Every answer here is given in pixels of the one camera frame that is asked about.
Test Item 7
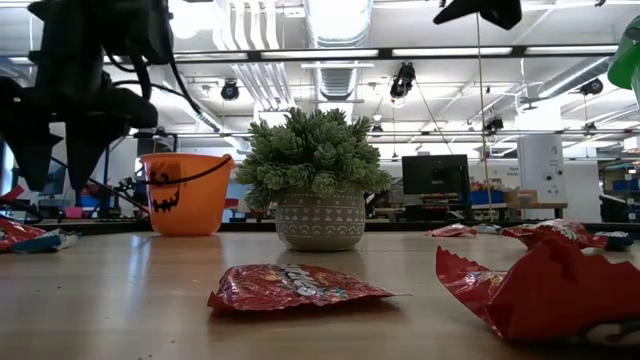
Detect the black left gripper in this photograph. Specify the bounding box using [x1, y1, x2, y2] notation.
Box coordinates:
[0, 0, 159, 193]

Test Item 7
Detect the red candy packet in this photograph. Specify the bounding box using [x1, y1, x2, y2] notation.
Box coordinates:
[0, 215, 49, 254]
[427, 223, 478, 239]

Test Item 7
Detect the monitor with blue screen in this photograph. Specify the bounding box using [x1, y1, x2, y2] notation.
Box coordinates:
[47, 167, 68, 197]

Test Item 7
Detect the blue white Hershey's bar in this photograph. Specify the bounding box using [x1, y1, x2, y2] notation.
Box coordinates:
[12, 228, 80, 254]

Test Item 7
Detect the green plastic object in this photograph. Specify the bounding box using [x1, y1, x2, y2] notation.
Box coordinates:
[607, 14, 640, 104]

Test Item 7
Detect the orange pumpkin face bucket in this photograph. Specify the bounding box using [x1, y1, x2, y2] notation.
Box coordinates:
[139, 152, 236, 238]

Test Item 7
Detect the white pillar cabinet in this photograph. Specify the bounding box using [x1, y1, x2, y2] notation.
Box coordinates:
[517, 133, 567, 205]

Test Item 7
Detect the black computer monitor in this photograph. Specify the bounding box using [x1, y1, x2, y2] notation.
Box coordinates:
[401, 154, 471, 197]

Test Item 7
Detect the blue storage bin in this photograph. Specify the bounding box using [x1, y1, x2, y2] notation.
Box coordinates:
[468, 189, 505, 205]

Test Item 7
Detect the cardboard box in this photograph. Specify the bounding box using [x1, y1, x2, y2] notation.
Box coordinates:
[503, 189, 539, 205]

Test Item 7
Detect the wooden workbench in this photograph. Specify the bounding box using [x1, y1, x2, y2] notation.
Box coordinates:
[469, 202, 569, 221]

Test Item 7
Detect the red Skittles packet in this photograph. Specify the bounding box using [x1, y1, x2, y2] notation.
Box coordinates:
[501, 218, 609, 250]
[207, 263, 401, 314]
[434, 237, 640, 347]

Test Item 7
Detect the potted artificial succulent plant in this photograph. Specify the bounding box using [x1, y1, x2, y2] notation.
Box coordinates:
[234, 107, 394, 252]

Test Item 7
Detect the black metal stand frame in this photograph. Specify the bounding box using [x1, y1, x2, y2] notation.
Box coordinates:
[102, 130, 179, 221]

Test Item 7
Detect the red handled clamp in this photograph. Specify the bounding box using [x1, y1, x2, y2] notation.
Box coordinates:
[0, 184, 44, 224]

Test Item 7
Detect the long black cable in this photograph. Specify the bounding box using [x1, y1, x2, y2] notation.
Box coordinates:
[49, 155, 151, 212]

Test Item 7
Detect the yellow hanging cord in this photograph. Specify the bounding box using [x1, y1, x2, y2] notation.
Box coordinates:
[473, 12, 495, 221]

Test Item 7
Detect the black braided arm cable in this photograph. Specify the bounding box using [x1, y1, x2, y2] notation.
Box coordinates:
[102, 47, 204, 119]

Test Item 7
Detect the silver ceiling air duct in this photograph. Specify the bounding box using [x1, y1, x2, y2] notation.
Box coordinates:
[303, 0, 374, 102]

